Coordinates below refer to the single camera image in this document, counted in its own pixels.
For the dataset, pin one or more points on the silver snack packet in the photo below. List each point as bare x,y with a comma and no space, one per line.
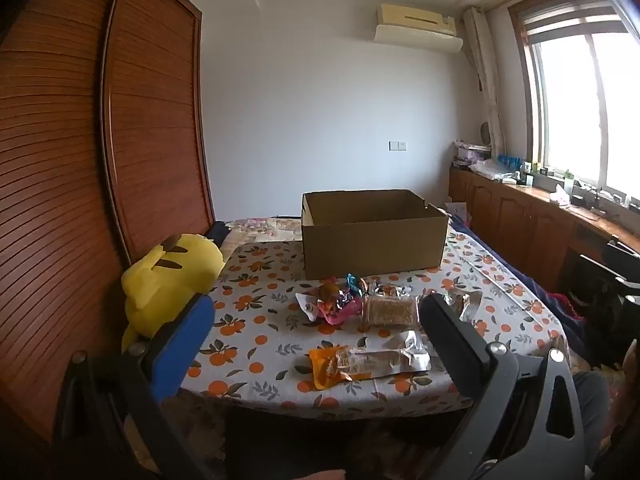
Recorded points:
467,305

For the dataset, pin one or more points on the stack of small boxes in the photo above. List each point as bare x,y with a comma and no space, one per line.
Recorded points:
470,152

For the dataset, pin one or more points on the orange fruit print bedsheet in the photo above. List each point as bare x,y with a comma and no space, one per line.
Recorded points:
260,340

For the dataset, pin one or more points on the brown slatted wooden wardrobe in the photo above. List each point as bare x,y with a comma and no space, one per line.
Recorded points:
75,160

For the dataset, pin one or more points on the long wooden cabinet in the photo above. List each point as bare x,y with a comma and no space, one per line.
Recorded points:
515,220

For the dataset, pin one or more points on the white snack packet red print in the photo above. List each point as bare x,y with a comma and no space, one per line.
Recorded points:
306,306

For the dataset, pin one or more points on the blue candy wrapper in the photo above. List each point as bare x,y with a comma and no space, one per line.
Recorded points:
354,284

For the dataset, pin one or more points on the yellow plush toy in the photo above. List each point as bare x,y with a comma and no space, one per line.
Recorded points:
165,280

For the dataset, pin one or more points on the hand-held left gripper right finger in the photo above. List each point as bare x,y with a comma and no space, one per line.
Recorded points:
450,340

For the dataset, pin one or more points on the wooden framed window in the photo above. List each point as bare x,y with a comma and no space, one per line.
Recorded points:
570,105

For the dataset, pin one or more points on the orange and silver cake packet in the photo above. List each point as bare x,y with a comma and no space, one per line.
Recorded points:
370,362

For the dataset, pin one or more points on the red cloth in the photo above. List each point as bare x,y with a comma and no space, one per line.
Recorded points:
567,305

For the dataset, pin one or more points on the white tissue pack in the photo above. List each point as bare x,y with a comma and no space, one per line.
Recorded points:
560,195

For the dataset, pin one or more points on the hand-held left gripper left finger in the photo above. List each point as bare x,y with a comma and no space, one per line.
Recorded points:
182,350

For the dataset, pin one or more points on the round standing mirror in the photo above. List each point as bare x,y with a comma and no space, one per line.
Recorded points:
486,132

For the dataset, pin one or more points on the dark blue blanket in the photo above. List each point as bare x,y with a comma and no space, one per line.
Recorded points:
530,275

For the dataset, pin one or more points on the navy pillow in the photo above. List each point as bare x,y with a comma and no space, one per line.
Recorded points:
217,232

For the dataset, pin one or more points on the pale patterned curtain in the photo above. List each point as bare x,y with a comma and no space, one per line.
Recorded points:
485,70

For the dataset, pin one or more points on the white wall switch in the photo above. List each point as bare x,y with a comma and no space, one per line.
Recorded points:
398,146

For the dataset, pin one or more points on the row of blue bottles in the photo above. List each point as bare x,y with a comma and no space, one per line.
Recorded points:
509,161

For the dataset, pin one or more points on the white paper bag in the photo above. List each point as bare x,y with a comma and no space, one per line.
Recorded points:
456,211

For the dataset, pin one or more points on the person's left hand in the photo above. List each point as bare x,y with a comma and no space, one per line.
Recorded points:
325,475

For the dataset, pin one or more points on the pink snack packet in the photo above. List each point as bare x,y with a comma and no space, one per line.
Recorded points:
342,312

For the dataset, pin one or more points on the person's grey trousers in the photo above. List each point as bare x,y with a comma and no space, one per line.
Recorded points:
592,410

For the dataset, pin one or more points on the brown cardboard box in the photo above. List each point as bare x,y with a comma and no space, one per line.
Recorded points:
375,250

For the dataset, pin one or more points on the floral quilt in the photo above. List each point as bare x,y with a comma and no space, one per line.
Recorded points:
260,232

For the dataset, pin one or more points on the brown cake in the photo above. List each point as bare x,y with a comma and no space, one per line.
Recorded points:
391,312

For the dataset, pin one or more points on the white plastic bag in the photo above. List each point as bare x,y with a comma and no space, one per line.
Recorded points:
492,169

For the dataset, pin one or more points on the wall air conditioner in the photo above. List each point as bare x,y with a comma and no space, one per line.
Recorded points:
417,25

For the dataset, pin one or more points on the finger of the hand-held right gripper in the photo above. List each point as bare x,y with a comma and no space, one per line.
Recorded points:
607,270
625,249

